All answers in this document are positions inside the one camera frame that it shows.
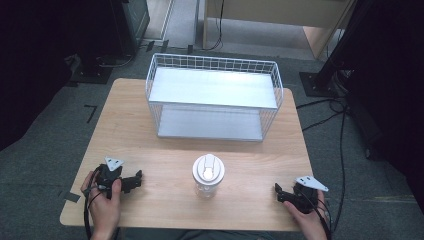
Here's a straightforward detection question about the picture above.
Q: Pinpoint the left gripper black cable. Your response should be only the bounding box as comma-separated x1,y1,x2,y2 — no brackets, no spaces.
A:
82,165,121,240

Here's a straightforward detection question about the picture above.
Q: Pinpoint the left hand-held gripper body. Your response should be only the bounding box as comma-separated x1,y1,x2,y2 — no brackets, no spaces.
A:
95,156,134,201

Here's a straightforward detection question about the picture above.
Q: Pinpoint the person's left hand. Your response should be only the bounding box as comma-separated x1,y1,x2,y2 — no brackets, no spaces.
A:
80,170,123,240

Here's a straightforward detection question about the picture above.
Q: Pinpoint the black cabinet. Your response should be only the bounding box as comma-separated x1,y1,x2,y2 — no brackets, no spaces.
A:
68,0,151,85

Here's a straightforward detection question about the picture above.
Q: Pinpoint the black hanging cable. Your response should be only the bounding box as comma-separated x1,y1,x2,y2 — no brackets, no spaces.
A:
199,0,225,52

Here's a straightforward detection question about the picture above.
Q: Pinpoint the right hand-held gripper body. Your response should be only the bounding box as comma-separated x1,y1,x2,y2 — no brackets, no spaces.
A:
282,175,330,215

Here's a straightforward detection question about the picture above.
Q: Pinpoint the white wire shelf rack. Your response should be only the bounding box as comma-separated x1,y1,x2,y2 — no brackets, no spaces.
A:
145,52,285,143

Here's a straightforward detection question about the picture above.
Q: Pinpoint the light wooden desk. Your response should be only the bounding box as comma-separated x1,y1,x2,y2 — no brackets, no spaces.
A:
202,0,356,60

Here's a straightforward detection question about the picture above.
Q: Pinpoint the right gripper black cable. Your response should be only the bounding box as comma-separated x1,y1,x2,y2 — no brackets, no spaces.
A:
311,196,334,240

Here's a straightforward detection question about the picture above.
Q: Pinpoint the black metal stand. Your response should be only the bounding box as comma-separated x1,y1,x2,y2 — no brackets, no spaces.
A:
298,0,381,98

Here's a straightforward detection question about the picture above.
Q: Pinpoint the black floor cable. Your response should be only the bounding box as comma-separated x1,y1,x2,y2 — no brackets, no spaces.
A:
295,68,351,233

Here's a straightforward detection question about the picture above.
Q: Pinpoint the person's right hand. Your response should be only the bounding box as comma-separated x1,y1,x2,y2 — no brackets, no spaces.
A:
283,189,330,240

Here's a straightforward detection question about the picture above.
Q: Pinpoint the black tape strip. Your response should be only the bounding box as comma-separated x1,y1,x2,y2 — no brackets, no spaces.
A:
62,191,82,204

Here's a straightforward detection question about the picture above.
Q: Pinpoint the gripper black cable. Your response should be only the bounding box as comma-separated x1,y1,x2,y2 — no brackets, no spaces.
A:
311,196,334,240
82,165,121,240

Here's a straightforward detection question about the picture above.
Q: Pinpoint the clear bottle with white lid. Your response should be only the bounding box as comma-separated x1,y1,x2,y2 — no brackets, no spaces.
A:
192,153,226,200

